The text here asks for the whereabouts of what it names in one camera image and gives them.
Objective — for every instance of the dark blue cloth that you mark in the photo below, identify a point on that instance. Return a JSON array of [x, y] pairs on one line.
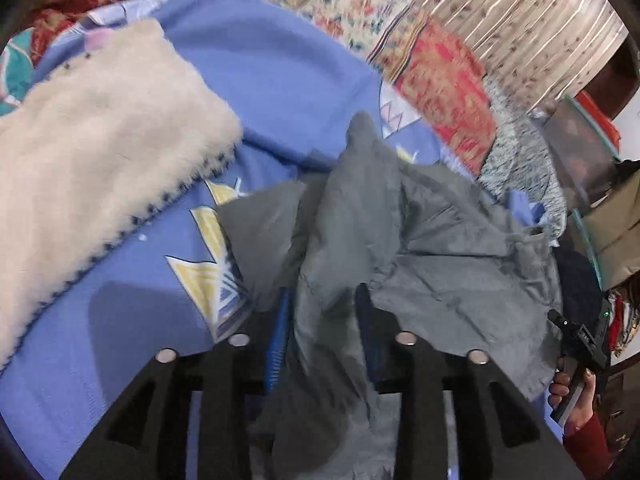
[[577, 290]]

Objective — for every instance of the person's right hand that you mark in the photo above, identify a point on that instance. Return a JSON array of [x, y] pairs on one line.
[[582, 410]]

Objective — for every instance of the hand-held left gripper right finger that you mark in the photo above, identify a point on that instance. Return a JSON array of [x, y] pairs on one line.
[[371, 340]]

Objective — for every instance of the striped floral curtain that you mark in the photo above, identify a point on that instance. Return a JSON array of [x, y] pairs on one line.
[[510, 15]]

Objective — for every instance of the pale floral blanket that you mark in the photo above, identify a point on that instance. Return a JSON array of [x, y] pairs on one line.
[[357, 15]]

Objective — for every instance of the red patterned quilt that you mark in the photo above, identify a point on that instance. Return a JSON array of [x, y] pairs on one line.
[[450, 90]]

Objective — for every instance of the grey speckled knit blanket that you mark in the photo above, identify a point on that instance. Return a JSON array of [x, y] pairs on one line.
[[525, 160]]

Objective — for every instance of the person's right forearm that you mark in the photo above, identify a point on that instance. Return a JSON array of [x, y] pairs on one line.
[[590, 447]]

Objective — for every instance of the grey jacket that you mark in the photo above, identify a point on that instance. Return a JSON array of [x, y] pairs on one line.
[[350, 220]]

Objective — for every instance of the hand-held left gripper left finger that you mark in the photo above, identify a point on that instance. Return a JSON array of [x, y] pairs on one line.
[[278, 345]]

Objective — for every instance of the teal patterned cloth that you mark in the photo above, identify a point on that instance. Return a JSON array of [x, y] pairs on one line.
[[15, 75]]

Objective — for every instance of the cream fluffy blanket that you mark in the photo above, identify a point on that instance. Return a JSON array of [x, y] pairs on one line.
[[100, 150]]

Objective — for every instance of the blue patterned bedsheet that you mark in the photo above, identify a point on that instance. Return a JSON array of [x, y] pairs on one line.
[[280, 75]]

